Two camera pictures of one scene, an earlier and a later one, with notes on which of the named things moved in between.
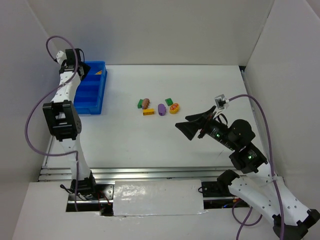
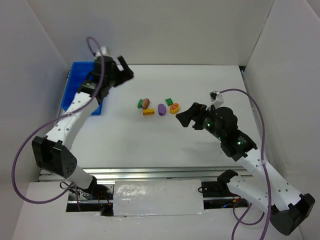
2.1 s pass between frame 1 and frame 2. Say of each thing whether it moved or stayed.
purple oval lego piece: stayed
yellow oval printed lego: stayed
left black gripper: moved
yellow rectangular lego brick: stayed
